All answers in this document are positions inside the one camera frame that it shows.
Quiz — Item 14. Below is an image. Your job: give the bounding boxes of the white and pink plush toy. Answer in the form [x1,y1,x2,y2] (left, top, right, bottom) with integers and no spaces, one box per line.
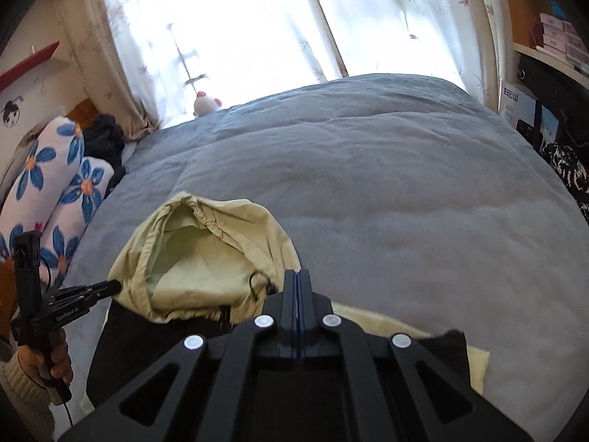
[192,91,224,118]

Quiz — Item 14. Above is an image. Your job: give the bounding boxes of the beige curtain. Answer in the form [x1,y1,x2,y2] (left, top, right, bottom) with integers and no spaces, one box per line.
[469,0,507,106]
[57,0,159,141]

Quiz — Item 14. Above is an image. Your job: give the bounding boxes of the white quilt with blue flowers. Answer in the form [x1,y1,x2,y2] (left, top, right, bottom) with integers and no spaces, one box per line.
[0,116,116,286]

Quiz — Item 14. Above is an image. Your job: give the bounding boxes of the black and white patterned cloth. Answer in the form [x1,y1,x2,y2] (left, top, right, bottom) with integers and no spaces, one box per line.
[540,143,589,226]

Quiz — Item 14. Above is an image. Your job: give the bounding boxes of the grey fleece blanket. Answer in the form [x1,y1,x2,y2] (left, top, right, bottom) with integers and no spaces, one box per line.
[60,74,589,442]

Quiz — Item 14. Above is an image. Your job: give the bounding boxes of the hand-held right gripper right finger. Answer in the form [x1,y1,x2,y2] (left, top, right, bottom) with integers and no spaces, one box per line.
[299,269,535,442]

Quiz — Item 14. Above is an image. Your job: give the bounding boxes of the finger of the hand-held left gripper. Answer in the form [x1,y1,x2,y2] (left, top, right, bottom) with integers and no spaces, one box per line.
[53,280,123,299]
[85,286,124,307]

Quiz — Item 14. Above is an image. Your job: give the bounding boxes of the dark cloth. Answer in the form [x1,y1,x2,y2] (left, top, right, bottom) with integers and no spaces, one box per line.
[83,113,127,199]

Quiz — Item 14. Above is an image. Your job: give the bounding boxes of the black cable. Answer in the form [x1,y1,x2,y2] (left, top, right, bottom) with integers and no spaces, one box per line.
[59,396,75,429]

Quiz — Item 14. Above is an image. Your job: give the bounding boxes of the white cardboard box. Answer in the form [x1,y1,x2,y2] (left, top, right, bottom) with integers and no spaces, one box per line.
[499,80,560,148]

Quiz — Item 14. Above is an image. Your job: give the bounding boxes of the wooden shelf unit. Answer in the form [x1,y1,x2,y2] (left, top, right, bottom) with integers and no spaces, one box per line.
[499,0,589,88]

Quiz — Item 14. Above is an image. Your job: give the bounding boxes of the yellow and black hooded jacket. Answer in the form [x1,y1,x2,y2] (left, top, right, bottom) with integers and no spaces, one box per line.
[85,191,491,442]

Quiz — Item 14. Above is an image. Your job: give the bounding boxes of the person's left forearm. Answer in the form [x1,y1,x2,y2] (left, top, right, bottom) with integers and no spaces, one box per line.
[0,336,58,442]

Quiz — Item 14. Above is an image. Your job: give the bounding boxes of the white leaf-print sheer curtain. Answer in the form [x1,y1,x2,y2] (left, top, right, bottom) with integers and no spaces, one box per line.
[101,0,348,125]
[301,0,500,102]

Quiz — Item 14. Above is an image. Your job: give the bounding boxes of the cartoon face wall sticker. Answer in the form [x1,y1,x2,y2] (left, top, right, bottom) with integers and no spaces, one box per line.
[0,94,25,127]

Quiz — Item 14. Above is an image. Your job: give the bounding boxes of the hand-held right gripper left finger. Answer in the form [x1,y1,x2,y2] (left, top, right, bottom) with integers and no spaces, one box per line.
[57,269,300,442]

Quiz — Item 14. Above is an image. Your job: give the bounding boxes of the red wall shelf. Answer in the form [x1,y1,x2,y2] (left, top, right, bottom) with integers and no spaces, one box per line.
[0,41,60,93]

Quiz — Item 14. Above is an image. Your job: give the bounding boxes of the person's left hand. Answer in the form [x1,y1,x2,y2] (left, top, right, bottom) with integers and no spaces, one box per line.
[18,327,74,390]

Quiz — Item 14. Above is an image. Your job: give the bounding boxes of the black bag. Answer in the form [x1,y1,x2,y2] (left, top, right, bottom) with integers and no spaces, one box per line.
[515,53,589,148]

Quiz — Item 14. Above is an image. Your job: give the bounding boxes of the stack of pink storage boxes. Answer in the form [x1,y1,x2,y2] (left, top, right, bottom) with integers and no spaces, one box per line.
[536,13,589,74]

